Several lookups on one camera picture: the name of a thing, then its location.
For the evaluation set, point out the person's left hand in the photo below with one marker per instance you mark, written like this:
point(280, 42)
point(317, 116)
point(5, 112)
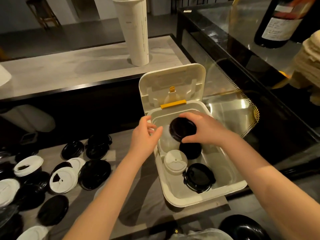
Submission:
point(142, 142)

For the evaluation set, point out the person's right hand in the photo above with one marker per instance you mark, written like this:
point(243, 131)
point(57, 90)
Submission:
point(210, 129)

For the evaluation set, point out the stack of clear lids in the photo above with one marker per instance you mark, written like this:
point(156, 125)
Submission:
point(166, 139)

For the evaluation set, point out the tall stack of black lids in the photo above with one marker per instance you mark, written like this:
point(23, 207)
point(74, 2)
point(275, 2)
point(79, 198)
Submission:
point(181, 128)

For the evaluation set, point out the white cup lid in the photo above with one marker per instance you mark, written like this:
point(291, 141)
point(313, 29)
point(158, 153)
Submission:
point(175, 158)

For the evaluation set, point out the black cup lid with plug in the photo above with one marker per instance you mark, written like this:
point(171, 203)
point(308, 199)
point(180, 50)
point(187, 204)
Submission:
point(198, 177)

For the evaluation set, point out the white plastic storage bin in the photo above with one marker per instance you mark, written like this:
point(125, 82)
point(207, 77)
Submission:
point(172, 74)

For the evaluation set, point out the pile of cup lids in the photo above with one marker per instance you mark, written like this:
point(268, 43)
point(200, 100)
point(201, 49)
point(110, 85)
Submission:
point(62, 182)

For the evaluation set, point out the person's right forearm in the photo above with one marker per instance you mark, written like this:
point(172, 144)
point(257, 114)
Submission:
point(275, 187)

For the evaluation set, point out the person's left forearm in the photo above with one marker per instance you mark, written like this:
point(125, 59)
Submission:
point(105, 202)

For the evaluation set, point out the person's white shirt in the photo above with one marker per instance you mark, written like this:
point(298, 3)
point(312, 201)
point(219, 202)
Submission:
point(205, 234)

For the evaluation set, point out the tall white paper cup stack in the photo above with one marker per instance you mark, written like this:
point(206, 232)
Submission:
point(133, 32)

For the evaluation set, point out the yellow fruit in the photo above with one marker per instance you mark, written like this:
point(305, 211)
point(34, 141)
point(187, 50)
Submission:
point(256, 113)

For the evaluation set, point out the grey wooden table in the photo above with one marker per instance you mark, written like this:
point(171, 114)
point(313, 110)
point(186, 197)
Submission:
point(147, 197)

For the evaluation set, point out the black star slipper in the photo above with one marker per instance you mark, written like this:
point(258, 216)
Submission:
point(173, 232)

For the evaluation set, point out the grey bar counter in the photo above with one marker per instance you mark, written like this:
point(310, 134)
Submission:
point(75, 67)

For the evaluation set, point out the black round base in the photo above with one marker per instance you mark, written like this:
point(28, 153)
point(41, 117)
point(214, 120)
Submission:
point(242, 228)

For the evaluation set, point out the small digital timer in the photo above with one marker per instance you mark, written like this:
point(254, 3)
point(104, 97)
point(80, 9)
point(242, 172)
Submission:
point(28, 139)

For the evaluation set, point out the dark wine bottle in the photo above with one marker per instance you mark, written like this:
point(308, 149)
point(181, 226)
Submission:
point(280, 27)

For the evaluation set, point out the black metal chair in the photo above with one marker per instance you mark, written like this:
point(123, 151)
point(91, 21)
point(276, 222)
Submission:
point(180, 3)

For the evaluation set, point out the white paper towel roll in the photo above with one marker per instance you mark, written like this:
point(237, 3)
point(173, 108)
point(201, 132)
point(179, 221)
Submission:
point(4, 76)

